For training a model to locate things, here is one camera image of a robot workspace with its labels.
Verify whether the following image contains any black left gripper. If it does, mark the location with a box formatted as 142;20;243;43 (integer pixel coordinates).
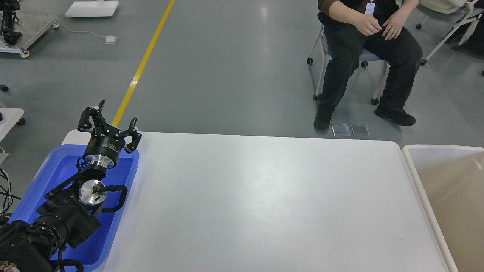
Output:
78;100;142;165

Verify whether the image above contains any white flat board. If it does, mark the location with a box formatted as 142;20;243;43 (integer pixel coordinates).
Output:
64;0;119;18

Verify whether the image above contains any beige plastic bin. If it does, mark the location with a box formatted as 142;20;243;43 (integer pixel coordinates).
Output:
402;145;484;272

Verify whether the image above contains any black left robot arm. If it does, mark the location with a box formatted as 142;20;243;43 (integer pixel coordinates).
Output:
1;100;142;272

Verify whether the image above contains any floor plate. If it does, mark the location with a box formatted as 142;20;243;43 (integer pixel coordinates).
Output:
351;124;370;137
331;124;350;137

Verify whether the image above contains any white rolling chair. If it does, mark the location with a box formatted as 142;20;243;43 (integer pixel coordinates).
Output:
306;25;389;105

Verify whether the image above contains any white side table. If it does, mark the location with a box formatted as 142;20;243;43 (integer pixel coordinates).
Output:
0;107;26;141

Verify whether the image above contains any metal equipment cart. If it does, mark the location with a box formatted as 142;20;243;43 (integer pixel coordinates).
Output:
0;0;59;58

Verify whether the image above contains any person left hand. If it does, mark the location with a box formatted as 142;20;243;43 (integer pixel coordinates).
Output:
382;12;407;41

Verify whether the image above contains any seated person in black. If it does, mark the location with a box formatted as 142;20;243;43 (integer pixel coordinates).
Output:
313;0;423;132

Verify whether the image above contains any white chair top right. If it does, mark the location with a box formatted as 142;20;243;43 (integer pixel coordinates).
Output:
416;0;483;66

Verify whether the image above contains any left floor plate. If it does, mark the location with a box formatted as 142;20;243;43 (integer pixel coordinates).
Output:
331;124;350;137

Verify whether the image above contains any blue plastic bin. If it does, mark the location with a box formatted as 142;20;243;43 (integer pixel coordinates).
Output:
1;144;140;272

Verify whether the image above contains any person right hand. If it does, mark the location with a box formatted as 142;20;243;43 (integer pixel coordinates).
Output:
352;14;382;36

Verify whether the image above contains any right floor plate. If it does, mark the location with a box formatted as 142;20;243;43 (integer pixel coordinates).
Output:
351;124;370;137

